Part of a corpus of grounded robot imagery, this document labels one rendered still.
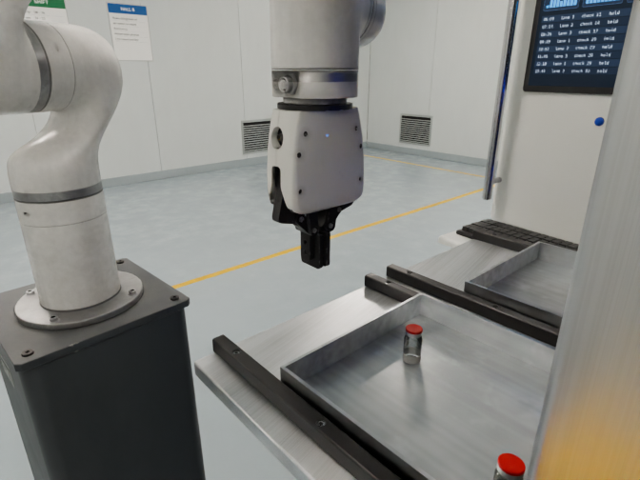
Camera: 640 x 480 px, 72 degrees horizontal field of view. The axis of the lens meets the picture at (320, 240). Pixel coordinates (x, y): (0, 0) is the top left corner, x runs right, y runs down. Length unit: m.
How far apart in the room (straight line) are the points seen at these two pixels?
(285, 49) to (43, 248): 0.49
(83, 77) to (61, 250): 0.25
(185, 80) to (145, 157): 1.04
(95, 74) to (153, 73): 4.92
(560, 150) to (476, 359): 0.79
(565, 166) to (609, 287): 1.10
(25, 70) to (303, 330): 0.49
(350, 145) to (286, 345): 0.28
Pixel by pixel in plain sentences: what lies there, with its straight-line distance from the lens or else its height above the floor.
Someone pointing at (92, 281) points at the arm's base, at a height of 0.91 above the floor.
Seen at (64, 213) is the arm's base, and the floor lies 1.03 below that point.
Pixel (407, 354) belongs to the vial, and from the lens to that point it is 0.57.
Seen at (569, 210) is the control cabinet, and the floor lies 0.89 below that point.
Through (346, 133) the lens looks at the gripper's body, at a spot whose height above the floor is 1.16.
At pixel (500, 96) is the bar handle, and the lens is 1.29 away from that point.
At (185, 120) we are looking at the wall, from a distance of 5.82.
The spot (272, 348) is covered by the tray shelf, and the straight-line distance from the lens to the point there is 0.60.
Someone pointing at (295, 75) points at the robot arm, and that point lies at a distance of 0.42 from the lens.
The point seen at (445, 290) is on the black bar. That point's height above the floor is 0.90.
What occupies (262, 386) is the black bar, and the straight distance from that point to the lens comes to 0.52.
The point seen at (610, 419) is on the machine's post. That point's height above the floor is 1.09.
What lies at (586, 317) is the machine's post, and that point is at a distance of 0.20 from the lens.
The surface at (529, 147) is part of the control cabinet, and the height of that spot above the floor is 1.03.
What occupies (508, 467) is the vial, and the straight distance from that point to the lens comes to 0.42.
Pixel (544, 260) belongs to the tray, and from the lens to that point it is 0.94.
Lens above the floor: 1.22
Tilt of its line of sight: 21 degrees down
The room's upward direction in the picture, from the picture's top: straight up
